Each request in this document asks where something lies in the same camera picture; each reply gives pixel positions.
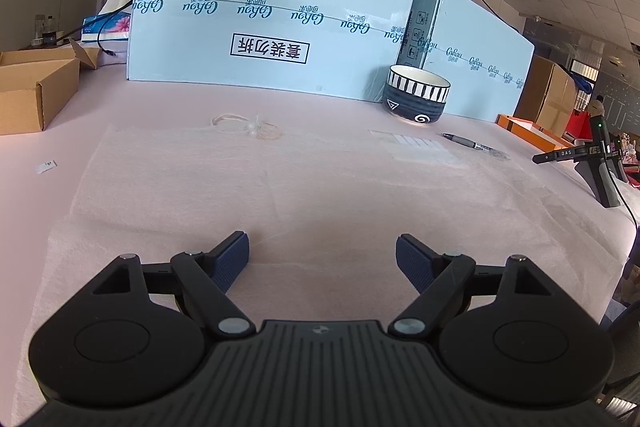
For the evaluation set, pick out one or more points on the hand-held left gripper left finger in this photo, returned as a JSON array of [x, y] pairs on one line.
[[232, 258]]

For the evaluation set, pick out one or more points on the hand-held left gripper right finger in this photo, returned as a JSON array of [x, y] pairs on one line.
[[415, 261]]

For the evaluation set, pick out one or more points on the translucent white shopping bag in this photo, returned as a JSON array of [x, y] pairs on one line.
[[320, 187]]

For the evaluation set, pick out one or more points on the sheet of white labels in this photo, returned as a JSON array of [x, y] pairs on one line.
[[415, 147]]

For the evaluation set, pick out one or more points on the black gel pen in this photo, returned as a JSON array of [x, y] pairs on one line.
[[465, 142]]

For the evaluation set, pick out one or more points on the tan rubber band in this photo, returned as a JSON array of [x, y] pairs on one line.
[[274, 133]]

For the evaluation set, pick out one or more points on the dark blue ceramic bowl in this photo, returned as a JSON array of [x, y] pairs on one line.
[[412, 112]]

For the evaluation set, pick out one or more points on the white striped ceramic bowl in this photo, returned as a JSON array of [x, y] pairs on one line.
[[420, 84]]

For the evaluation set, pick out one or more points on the orange flat box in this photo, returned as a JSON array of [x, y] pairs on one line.
[[540, 132]]

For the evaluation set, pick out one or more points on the small white paper tag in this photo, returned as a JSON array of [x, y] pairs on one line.
[[47, 167]]

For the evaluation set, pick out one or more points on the closed brown cardboard carton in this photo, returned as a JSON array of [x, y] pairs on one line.
[[547, 97]]

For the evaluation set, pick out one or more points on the light blue carton dark side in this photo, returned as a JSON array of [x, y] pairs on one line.
[[480, 42]]

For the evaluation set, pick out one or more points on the open brown cardboard box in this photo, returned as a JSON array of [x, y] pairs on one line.
[[35, 97]]

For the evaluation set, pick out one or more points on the floral tissue box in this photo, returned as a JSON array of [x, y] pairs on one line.
[[107, 29]]

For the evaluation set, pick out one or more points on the small clear bottles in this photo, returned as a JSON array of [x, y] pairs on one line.
[[46, 31]]

